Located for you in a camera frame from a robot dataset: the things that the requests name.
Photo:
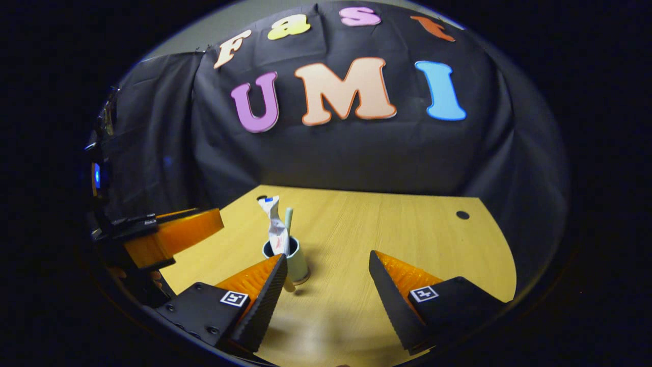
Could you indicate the black backdrop cloth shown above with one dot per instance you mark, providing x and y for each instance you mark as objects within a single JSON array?
[{"x": 346, "y": 153}]

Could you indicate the pale green toothbrush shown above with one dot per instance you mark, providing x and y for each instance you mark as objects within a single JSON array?
[{"x": 289, "y": 221}]

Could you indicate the white toothpaste tube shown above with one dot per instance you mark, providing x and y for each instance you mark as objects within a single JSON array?
[{"x": 276, "y": 229}]

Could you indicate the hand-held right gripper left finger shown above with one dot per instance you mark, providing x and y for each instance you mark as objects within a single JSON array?
[{"x": 257, "y": 311}]

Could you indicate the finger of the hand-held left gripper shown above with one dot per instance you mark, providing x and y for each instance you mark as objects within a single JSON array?
[
  {"x": 137, "y": 220},
  {"x": 178, "y": 234}
]

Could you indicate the wooden desktop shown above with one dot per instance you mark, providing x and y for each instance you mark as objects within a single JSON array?
[{"x": 356, "y": 224}]

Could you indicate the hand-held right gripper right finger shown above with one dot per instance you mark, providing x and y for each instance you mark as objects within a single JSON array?
[{"x": 395, "y": 311}]

